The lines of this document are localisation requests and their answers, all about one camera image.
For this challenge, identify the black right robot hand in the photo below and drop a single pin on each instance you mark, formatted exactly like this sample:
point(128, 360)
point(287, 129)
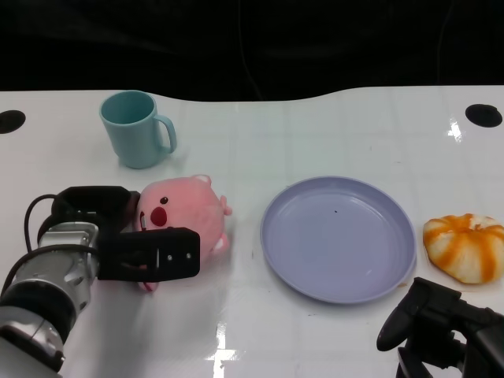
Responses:
point(433, 315)

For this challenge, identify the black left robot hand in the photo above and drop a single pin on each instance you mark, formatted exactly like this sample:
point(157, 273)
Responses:
point(177, 256)

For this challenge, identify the pink plush pig doll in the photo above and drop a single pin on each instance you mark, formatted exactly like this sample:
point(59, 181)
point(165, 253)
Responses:
point(189, 204)

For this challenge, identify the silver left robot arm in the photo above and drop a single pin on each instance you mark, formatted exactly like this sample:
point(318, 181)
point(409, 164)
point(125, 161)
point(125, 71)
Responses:
point(43, 275)

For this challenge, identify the lavender plastic plate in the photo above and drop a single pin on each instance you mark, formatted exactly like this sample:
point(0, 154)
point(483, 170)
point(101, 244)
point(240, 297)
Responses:
point(334, 244)

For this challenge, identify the orange striped bread bun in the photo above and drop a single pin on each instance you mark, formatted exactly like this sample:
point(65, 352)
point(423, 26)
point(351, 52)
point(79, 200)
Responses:
point(464, 248)

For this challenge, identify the teal plastic mug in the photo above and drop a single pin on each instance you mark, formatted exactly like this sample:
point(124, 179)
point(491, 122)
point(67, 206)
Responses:
point(132, 141)

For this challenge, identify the black round table grommet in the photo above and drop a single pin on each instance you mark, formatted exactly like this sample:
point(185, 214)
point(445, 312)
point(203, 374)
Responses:
point(11, 121)
point(483, 115)

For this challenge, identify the black backdrop cloth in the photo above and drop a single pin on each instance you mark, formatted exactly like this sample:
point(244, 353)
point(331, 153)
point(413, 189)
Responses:
point(197, 47)

